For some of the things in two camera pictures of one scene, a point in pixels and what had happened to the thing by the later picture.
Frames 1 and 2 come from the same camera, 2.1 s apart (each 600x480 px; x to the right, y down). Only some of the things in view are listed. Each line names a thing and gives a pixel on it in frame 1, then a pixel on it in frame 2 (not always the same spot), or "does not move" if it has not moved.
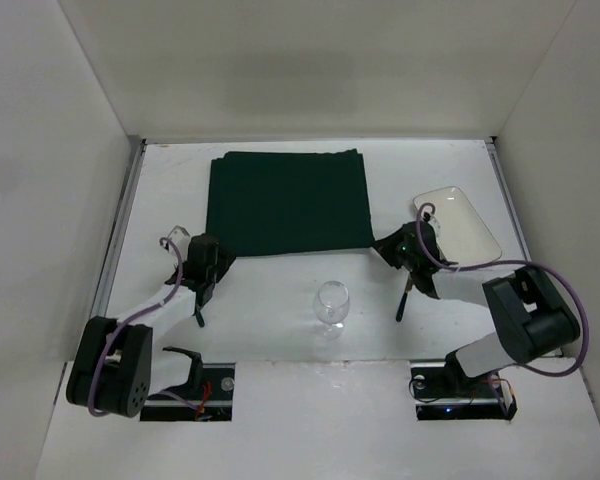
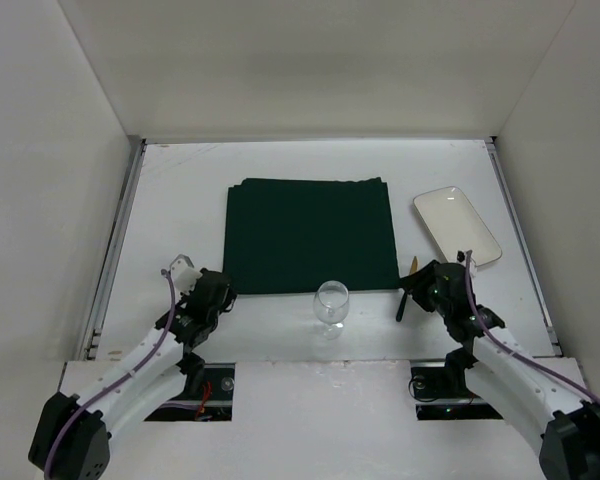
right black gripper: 411,273 → 421,284
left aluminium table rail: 107,262 does not move
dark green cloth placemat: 275,202 → 286,236
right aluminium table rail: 511,197 does not move
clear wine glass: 331,304 does not move
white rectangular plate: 461,235 does not move
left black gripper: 202,288 → 220,291
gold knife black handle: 401,306 does not move
